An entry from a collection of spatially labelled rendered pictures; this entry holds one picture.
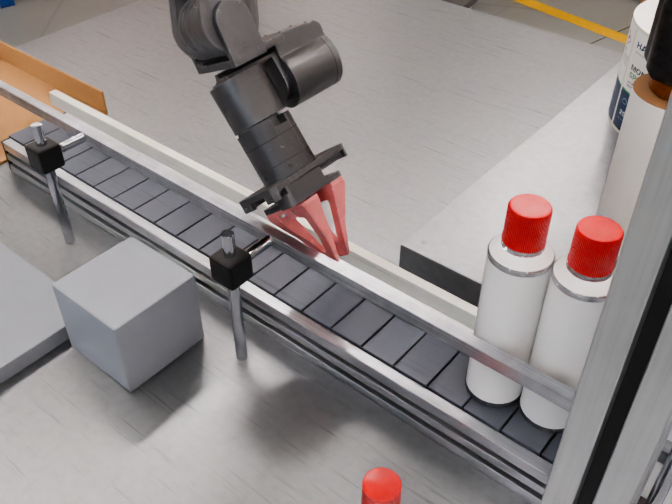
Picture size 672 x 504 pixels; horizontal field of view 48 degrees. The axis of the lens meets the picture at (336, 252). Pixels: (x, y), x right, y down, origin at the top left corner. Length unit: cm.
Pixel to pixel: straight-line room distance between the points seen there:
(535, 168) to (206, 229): 42
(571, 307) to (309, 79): 33
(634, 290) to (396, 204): 66
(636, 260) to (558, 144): 72
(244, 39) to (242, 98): 5
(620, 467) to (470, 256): 45
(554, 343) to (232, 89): 36
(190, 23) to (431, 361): 38
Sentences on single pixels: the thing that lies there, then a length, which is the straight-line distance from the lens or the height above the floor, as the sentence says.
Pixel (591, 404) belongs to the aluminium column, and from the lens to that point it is 41.
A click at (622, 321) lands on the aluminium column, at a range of 37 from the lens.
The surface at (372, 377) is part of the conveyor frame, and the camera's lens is 73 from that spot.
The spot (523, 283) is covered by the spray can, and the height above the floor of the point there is 103.
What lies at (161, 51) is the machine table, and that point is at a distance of 142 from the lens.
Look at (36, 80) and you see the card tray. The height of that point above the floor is 83.
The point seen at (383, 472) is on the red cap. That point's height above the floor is 86.
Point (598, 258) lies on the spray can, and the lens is 56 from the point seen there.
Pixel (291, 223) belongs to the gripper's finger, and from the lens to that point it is 75.
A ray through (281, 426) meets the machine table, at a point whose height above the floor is 83.
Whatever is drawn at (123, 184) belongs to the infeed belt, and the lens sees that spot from 97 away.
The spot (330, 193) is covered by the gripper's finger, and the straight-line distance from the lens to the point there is 72.
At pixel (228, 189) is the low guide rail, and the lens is 88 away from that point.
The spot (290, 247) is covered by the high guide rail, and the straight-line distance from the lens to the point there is 71.
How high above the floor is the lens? 141
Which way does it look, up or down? 40 degrees down
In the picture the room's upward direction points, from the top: straight up
